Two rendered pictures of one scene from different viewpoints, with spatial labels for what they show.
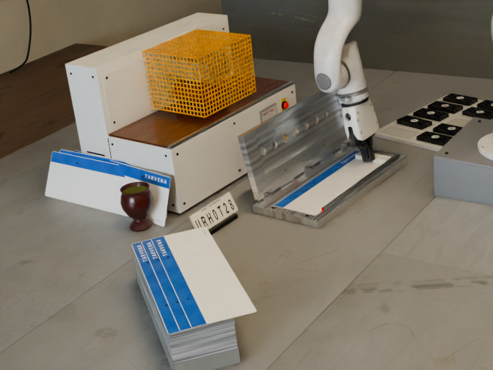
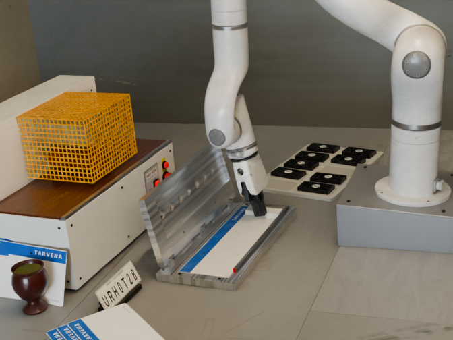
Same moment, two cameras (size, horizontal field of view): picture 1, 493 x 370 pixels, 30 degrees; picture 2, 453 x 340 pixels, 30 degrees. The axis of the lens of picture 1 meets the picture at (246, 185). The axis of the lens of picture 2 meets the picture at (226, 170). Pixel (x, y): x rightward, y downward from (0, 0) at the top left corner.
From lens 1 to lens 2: 0.45 m
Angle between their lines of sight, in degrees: 14
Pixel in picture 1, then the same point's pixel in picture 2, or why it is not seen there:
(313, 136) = (203, 194)
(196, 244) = (122, 324)
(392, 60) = not seen: hidden behind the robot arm
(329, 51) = (222, 106)
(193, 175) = (87, 247)
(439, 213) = (352, 263)
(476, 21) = (294, 76)
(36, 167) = not seen: outside the picture
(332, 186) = (233, 244)
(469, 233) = (389, 280)
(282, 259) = (208, 329)
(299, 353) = not seen: outside the picture
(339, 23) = (229, 76)
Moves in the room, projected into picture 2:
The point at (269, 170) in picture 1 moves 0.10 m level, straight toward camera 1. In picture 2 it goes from (170, 234) to (178, 251)
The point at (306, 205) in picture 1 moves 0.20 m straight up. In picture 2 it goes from (214, 268) to (206, 191)
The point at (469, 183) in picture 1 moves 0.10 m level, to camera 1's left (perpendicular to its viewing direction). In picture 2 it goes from (375, 230) to (337, 238)
